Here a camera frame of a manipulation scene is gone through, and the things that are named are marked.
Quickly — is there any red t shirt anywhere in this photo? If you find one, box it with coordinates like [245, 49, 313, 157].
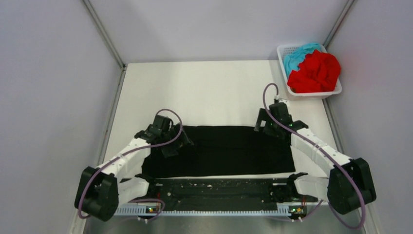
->
[287, 49, 341, 94]

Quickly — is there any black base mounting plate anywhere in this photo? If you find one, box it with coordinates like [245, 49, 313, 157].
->
[143, 178, 318, 211]

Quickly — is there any black t shirt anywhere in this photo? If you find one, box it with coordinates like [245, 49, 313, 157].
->
[142, 126, 296, 178]

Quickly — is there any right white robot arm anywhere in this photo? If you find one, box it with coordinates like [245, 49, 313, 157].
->
[254, 102, 376, 215]

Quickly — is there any white slotted cable duct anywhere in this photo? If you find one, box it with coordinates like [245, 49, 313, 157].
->
[114, 203, 307, 217]

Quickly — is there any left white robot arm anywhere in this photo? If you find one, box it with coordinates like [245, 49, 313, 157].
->
[74, 114, 193, 221]

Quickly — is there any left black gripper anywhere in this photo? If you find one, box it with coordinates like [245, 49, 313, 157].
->
[161, 122, 193, 157]

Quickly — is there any blue t shirt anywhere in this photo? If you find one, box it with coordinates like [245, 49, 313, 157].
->
[282, 43, 324, 78]

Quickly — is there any white plastic basket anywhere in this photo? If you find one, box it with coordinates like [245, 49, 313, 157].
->
[277, 44, 342, 100]

